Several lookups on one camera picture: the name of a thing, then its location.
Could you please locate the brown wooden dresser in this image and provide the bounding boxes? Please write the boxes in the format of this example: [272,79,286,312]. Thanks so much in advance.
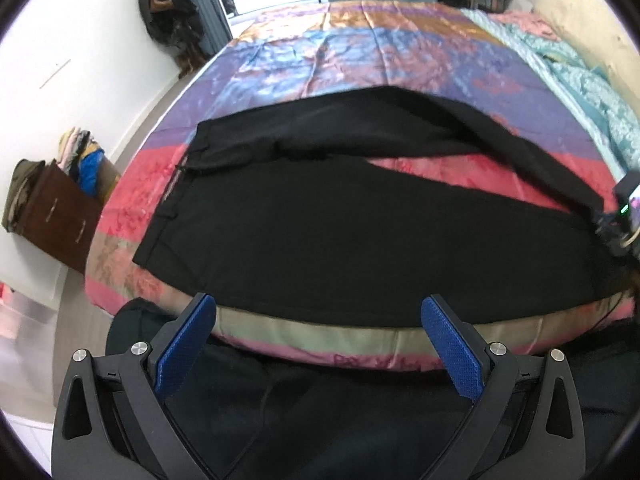
[14,162,102,274]

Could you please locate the cream headboard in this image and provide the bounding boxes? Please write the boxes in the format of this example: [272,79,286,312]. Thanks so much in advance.
[534,0,639,115]

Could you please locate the black pants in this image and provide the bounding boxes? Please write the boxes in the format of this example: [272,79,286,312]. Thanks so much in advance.
[134,87,631,327]

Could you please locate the olive cloth on dresser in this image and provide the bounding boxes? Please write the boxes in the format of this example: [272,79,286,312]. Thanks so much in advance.
[1,159,47,233]

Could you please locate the colourful satin bedspread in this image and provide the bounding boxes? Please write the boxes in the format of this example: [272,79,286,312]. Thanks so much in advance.
[85,1,634,370]

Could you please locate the pile of clothes on dresser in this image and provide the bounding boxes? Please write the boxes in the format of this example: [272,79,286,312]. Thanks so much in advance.
[56,127,104,197]

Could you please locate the teal floral blanket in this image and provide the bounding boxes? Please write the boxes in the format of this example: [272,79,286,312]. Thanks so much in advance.
[462,9,639,181]

